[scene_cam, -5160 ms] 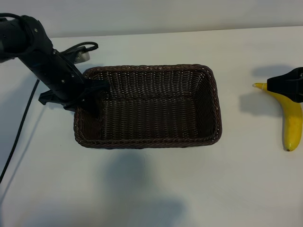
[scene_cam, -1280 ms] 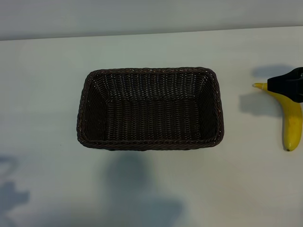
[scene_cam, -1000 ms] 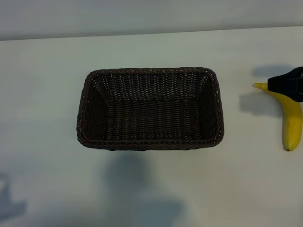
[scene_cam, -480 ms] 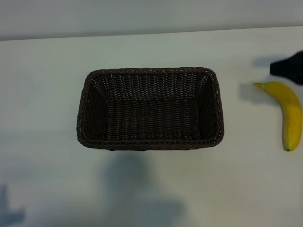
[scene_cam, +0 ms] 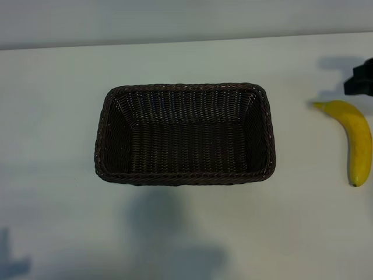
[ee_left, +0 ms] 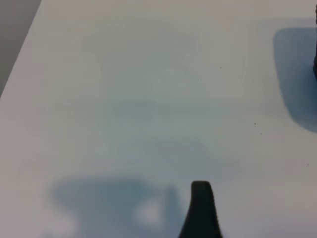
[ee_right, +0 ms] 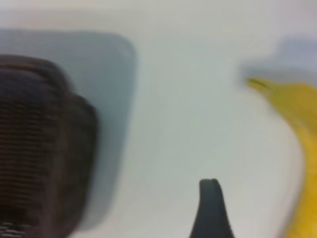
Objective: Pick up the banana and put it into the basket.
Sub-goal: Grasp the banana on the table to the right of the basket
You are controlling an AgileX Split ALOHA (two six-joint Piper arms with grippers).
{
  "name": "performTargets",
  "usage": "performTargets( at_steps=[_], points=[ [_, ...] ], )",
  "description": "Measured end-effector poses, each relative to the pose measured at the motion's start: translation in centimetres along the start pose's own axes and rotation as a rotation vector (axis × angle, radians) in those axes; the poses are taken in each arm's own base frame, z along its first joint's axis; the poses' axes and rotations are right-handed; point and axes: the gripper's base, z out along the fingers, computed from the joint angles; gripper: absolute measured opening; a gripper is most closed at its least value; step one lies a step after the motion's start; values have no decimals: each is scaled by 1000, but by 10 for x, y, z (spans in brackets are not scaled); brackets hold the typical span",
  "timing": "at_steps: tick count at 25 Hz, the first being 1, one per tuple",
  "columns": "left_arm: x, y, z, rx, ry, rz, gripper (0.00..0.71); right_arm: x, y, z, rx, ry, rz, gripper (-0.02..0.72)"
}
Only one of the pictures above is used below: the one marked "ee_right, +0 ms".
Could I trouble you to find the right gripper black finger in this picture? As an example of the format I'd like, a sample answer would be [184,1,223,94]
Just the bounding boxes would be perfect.
[189,178,235,238]

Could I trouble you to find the yellow banana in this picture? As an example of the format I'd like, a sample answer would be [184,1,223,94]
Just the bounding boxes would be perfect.
[245,76,317,238]

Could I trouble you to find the dark brown wicker basket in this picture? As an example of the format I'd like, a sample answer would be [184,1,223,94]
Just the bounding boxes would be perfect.
[0,54,100,238]

